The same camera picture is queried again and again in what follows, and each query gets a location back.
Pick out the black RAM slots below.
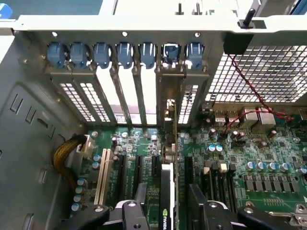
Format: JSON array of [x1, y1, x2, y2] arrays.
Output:
[[203, 162, 238, 209]]

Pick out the long black expansion slot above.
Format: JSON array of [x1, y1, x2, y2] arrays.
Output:
[[117, 154, 128, 201]]

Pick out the white expansion slot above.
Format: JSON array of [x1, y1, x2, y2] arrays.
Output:
[[93, 148, 112, 206]]

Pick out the short black expansion slot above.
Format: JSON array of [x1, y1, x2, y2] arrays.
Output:
[[151, 155, 161, 178]]

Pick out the green motherboard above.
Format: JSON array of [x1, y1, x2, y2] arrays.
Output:
[[69, 107, 307, 230]]

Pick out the silver rear port block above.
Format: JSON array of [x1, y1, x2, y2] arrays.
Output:
[[241, 107, 277, 133]]

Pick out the perforated metal slot cover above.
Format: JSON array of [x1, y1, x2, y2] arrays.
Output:
[[73, 73, 111, 123], [50, 73, 94, 123], [178, 73, 210, 125]]

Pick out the grey metal PC case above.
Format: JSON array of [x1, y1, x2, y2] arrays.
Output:
[[0, 0, 307, 230]]

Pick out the blue slot retention clip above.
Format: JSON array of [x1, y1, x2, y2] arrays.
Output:
[[70, 42, 90, 69], [93, 42, 113, 69], [47, 42, 67, 68], [140, 42, 157, 69], [186, 42, 204, 70], [116, 42, 134, 69], [162, 43, 180, 63]]

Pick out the black peg on case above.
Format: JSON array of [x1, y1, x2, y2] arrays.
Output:
[[242, 8, 256, 27]]

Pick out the silver CPU socket bracket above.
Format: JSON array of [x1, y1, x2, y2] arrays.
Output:
[[287, 203, 307, 226]]

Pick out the yellow black sleeved cable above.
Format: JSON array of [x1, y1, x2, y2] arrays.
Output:
[[52, 134, 96, 192]]

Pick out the red black twisted wire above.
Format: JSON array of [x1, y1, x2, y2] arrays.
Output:
[[222, 54, 295, 135]]

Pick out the black switch box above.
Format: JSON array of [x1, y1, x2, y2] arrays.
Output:
[[223, 32, 254, 55]]

